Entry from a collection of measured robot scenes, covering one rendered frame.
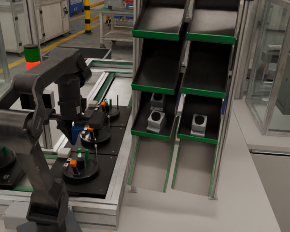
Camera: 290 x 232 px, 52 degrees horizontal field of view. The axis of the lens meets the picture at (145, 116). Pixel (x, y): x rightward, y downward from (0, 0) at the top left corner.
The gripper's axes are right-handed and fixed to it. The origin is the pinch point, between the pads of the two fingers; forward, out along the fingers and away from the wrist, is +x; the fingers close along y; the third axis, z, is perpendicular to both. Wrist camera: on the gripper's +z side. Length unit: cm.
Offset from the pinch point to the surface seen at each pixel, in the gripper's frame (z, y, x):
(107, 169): 22.0, -4.9, 28.2
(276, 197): 68, -93, 74
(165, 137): 10.5, -26.3, 4.9
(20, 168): 17.6, 28.6, 28.2
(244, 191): 29, -61, 39
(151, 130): 11.6, -21.6, 3.4
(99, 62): 163, 32, 30
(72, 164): 10.6, 5.0, 18.8
